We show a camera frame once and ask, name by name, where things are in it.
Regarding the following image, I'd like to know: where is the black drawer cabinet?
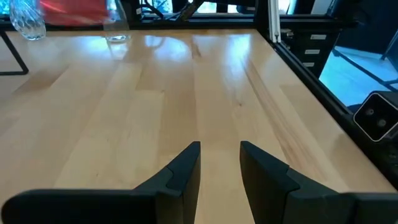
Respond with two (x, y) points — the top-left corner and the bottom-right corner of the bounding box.
(279, 26), (341, 78)

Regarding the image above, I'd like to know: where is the wooden shelf black metal frame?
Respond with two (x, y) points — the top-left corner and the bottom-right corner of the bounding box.
(0, 29), (30, 77)

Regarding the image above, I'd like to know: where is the silver aluminium frame post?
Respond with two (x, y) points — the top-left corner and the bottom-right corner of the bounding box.
(267, 0), (282, 44)

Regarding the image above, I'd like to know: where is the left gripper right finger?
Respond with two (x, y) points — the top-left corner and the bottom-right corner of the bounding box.
(239, 141), (398, 224)

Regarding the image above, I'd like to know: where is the red plastic bin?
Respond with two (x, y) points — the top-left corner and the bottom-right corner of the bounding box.
(39, 0), (109, 26)

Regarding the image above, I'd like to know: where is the small clear fluted glass vase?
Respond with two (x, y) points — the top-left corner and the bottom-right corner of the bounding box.
(9, 0), (47, 41)

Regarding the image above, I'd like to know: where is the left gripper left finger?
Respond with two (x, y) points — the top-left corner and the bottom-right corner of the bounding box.
(1, 141), (201, 224)

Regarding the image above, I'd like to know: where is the black table edge rail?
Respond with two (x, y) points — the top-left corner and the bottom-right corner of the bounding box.
(130, 17), (261, 31)
(254, 29), (398, 191)

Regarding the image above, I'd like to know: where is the tall clear smooth glass vase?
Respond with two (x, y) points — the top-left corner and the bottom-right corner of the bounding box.
(102, 0), (131, 44)

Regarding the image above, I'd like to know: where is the black depth camera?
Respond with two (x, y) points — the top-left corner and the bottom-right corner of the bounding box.
(353, 91), (398, 142)

